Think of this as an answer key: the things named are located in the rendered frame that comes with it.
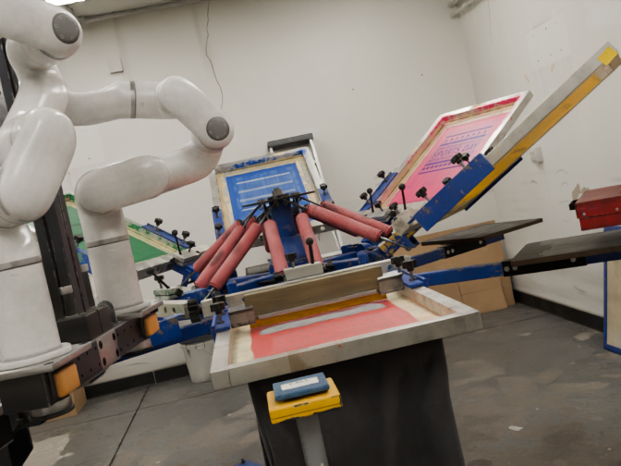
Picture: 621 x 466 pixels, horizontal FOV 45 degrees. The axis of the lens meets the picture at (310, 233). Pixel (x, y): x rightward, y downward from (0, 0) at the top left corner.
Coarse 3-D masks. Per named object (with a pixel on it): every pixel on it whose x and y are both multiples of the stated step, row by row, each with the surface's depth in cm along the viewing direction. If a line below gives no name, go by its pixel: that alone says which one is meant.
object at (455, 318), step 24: (408, 288) 210; (432, 312) 186; (456, 312) 164; (480, 312) 159; (216, 336) 197; (360, 336) 159; (384, 336) 157; (408, 336) 158; (432, 336) 158; (216, 360) 166; (264, 360) 155; (288, 360) 156; (312, 360) 156; (336, 360) 157; (216, 384) 154; (240, 384) 155
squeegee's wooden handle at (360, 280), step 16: (352, 272) 216; (368, 272) 216; (272, 288) 215; (288, 288) 214; (304, 288) 214; (320, 288) 215; (336, 288) 215; (352, 288) 216; (368, 288) 216; (256, 304) 213; (272, 304) 214; (288, 304) 214; (304, 304) 215
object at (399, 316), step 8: (360, 304) 220; (384, 304) 211; (392, 304) 209; (328, 312) 219; (368, 312) 205; (376, 312) 203; (384, 312) 200; (392, 312) 198; (400, 312) 195; (328, 320) 205; (336, 320) 203; (392, 320) 187; (400, 320) 185; (408, 320) 183; (416, 320) 181
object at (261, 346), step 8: (296, 320) 216; (256, 328) 216; (264, 328) 214; (296, 328) 203; (256, 336) 205; (264, 336) 202; (256, 344) 193; (264, 344) 191; (272, 344) 189; (256, 352) 182; (264, 352) 180; (272, 352) 178
